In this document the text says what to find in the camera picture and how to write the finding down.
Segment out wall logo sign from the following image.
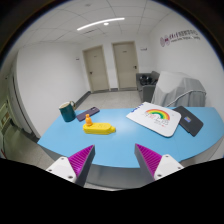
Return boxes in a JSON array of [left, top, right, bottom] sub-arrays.
[[160, 29, 200, 47]]

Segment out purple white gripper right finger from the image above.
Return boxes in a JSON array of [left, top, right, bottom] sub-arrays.
[[134, 144, 183, 183]]

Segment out dark green mug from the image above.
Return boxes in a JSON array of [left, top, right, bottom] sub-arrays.
[[59, 101, 76, 122]]

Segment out purple smartphone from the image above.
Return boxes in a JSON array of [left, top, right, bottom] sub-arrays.
[[76, 107, 100, 122]]

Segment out left beige door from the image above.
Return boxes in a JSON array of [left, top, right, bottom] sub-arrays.
[[83, 46, 109, 92]]

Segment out long ceiling light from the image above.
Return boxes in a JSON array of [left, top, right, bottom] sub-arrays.
[[77, 17, 125, 31]]

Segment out white cable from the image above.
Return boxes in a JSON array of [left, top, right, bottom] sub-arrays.
[[165, 89, 207, 108]]

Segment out orange charger plug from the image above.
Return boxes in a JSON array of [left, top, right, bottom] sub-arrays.
[[85, 114, 93, 126]]

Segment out grey covered furniture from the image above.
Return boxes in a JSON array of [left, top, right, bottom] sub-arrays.
[[152, 71, 206, 107]]

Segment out beige door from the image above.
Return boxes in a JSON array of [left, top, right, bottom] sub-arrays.
[[113, 42, 138, 89], [83, 46, 109, 92]]

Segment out white rainbow board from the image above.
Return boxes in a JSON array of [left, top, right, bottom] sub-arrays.
[[127, 102, 181, 137]]

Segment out dark grey sofa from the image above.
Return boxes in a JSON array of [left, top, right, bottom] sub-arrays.
[[136, 71, 160, 102]]

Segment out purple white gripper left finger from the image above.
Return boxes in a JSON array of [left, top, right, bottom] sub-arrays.
[[46, 145, 95, 186]]

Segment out right beige door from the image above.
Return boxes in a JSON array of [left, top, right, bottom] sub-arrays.
[[113, 42, 138, 89]]

